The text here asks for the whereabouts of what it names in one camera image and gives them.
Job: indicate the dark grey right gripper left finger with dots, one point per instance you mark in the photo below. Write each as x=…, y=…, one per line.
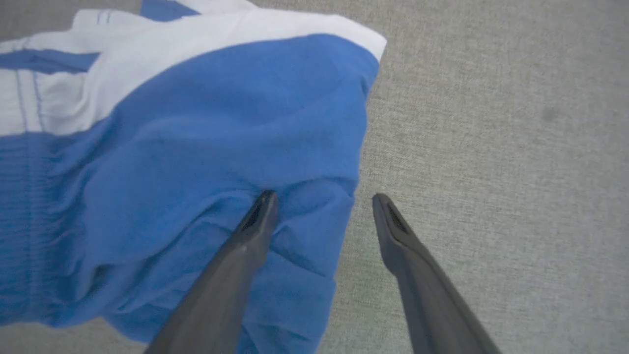
x=221, y=290

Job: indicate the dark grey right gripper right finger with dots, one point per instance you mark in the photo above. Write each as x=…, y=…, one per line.
x=432, y=295

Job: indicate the blue and white shorts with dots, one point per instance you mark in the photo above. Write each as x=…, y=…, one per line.
x=186, y=162

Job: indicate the grey fabric sofa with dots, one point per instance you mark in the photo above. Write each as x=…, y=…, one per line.
x=491, y=172

